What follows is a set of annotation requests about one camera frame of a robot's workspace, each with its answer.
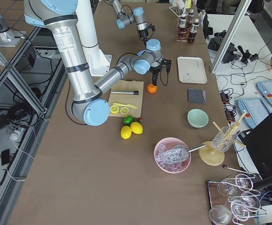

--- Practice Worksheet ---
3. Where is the steel muddler black tip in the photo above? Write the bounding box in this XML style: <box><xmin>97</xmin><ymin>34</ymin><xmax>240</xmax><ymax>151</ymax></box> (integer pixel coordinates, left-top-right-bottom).
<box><xmin>110</xmin><ymin>90</ymin><xmax>139</xmax><ymax>95</ymax></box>

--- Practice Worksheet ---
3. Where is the cream rabbit tray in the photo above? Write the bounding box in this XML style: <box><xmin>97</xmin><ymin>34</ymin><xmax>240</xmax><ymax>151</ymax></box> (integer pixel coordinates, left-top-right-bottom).
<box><xmin>177</xmin><ymin>56</ymin><xmax>207</xmax><ymax>84</ymax></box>

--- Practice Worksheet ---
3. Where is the pink bowl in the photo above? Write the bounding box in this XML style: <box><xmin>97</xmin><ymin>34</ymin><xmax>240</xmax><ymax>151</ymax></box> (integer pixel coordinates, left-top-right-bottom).
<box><xmin>154</xmin><ymin>137</ymin><xmax>191</xmax><ymax>173</ymax></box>

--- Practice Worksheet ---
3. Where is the cup rack with cups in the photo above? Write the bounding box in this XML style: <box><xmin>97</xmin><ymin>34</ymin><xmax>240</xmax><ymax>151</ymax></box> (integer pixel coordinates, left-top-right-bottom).
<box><xmin>169</xmin><ymin>0</ymin><xmax>196</xmax><ymax>17</ymax></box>

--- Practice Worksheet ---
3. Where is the lemon slice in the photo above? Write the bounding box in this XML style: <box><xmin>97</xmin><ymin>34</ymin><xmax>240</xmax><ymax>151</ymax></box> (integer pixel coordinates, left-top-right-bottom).
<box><xmin>120</xmin><ymin>106</ymin><xmax>129</xmax><ymax>115</ymax></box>
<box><xmin>110</xmin><ymin>105</ymin><xmax>120</xmax><ymax>114</ymax></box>

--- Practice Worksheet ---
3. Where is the yellow lemon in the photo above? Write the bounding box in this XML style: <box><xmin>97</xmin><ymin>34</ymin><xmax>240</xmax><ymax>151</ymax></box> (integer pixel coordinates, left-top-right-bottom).
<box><xmin>130</xmin><ymin>122</ymin><xmax>143</xmax><ymax>134</ymax></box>
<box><xmin>121</xmin><ymin>126</ymin><xmax>132</xmax><ymax>140</ymax></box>

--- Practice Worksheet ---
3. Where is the grey folded cloth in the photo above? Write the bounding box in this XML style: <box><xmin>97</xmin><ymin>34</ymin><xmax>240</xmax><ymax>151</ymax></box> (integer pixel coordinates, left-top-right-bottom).
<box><xmin>187</xmin><ymin>88</ymin><xmax>206</xmax><ymax>104</ymax></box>

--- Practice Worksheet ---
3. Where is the clear ice cubes pile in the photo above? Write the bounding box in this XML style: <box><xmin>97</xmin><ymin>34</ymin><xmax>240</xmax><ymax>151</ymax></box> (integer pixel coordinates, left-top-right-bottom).
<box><xmin>155</xmin><ymin>144</ymin><xmax>189</xmax><ymax>171</ymax></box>

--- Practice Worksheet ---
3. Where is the green lime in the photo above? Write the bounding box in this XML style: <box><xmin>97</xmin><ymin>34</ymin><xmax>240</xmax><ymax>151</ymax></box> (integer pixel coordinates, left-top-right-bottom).
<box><xmin>123</xmin><ymin>115</ymin><xmax>134</xmax><ymax>126</ymax></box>

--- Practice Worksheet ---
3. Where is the tea bottle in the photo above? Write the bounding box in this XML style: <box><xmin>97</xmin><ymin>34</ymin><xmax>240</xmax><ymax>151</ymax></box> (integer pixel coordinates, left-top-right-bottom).
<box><xmin>187</xmin><ymin>19</ymin><xmax>199</xmax><ymax>43</ymax></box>
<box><xmin>177</xmin><ymin>14</ymin><xmax>187</xmax><ymax>38</ymax></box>
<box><xmin>187</xmin><ymin>9</ymin><xmax>194</xmax><ymax>27</ymax></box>

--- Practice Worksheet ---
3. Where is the clear glass mug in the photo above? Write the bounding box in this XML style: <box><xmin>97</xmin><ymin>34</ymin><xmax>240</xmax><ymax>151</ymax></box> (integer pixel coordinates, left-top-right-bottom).
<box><xmin>212</xmin><ymin>127</ymin><xmax>237</xmax><ymax>152</ymax></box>

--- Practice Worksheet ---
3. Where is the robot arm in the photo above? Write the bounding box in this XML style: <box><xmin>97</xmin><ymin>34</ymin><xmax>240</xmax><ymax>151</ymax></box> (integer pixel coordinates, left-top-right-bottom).
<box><xmin>109</xmin><ymin>0</ymin><xmax>149</xmax><ymax>45</ymax></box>
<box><xmin>24</xmin><ymin>0</ymin><xmax>162</xmax><ymax>126</ymax></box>

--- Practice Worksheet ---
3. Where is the wooden glass stand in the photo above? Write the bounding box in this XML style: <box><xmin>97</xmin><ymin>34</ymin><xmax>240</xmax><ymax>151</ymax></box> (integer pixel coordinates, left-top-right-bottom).
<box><xmin>198</xmin><ymin>111</ymin><xmax>246</xmax><ymax>166</ymax></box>

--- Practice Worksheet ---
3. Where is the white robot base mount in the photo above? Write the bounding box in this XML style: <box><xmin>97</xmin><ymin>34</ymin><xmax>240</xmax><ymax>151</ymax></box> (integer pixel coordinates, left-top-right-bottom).
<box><xmin>76</xmin><ymin>0</ymin><xmax>112</xmax><ymax>77</ymax></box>

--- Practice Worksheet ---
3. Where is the mint green bowl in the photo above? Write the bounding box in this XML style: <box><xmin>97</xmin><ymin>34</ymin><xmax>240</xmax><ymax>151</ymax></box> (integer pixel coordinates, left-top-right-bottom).
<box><xmin>187</xmin><ymin>109</ymin><xmax>209</xmax><ymax>128</ymax></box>

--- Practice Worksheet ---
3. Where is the wine glass rack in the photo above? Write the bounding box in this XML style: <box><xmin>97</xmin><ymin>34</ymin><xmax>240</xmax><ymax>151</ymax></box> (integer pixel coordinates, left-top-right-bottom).
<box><xmin>209</xmin><ymin>173</ymin><xmax>267</xmax><ymax>225</ymax></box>

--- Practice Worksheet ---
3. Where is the orange fruit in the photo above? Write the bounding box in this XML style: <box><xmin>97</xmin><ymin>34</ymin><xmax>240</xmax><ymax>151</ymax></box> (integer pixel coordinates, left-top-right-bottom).
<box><xmin>147</xmin><ymin>83</ymin><xmax>158</xmax><ymax>94</ymax></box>

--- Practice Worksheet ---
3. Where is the metal ice scoop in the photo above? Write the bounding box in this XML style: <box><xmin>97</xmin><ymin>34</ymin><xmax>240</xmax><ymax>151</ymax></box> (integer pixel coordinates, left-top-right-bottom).
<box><xmin>171</xmin><ymin>144</ymin><xmax>205</xmax><ymax>163</ymax></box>

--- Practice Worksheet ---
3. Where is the copper wire bottle rack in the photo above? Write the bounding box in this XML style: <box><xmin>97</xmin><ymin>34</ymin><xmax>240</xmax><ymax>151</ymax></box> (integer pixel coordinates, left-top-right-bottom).
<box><xmin>176</xmin><ymin>16</ymin><xmax>195</xmax><ymax>43</ymax></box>

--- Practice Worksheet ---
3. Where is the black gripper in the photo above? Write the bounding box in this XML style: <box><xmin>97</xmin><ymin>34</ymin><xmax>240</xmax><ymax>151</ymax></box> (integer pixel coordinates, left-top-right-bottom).
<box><xmin>150</xmin><ymin>62</ymin><xmax>161</xmax><ymax>85</ymax></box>
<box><xmin>138</xmin><ymin>29</ymin><xmax>148</xmax><ymax>46</ymax></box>

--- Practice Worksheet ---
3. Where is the yellow plastic knife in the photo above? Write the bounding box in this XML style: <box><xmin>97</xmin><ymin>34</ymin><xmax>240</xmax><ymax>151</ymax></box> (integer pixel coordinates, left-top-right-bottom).
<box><xmin>113</xmin><ymin>102</ymin><xmax>138</xmax><ymax>109</ymax></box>

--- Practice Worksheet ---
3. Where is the wooden cutting board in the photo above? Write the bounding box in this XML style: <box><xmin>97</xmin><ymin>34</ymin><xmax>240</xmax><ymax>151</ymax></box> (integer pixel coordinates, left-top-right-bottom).
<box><xmin>108</xmin><ymin>80</ymin><xmax>144</xmax><ymax>118</ymax></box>

